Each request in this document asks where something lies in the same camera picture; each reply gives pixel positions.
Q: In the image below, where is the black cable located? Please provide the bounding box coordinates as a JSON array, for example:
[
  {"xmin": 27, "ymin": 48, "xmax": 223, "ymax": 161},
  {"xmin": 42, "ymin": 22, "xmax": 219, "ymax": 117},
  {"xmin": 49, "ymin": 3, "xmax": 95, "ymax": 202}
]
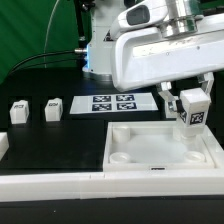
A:
[{"xmin": 7, "ymin": 49, "xmax": 88, "ymax": 77}]

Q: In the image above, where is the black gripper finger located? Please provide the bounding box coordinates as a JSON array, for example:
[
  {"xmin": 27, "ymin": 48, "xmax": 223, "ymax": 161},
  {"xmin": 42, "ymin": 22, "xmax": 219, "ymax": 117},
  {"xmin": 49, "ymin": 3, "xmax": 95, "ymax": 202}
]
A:
[
  {"xmin": 197, "ymin": 72, "xmax": 214, "ymax": 98},
  {"xmin": 156, "ymin": 82, "xmax": 175, "ymax": 102}
]

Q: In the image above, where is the white square tabletop tray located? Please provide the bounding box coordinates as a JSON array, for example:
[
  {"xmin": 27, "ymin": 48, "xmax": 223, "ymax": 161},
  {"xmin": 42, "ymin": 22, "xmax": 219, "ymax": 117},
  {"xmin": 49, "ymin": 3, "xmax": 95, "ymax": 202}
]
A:
[{"xmin": 103, "ymin": 121, "xmax": 224, "ymax": 172}]

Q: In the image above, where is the white AprilTag base sheet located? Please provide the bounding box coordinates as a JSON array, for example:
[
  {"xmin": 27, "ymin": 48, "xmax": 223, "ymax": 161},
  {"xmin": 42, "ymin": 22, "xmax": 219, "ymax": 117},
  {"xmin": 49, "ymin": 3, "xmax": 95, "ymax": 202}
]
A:
[{"xmin": 70, "ymin": 93, "xmax": 158, "ymax": 115}]

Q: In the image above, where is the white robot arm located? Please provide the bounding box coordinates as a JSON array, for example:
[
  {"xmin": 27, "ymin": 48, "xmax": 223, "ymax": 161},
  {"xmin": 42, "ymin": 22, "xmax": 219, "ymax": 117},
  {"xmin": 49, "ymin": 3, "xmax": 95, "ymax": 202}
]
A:
[{"xmin": 81, "ymin": 0, "xmax": 224, "ymax": 110}]

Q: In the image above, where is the white U-shaped obstacle fence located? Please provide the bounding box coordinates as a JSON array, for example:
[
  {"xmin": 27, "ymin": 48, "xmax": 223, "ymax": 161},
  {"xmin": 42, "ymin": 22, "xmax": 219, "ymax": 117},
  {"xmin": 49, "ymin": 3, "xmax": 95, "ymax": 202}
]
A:
[{"xmin": 0, "ymin": 136, "xmax": 224, "ymax": 202}]

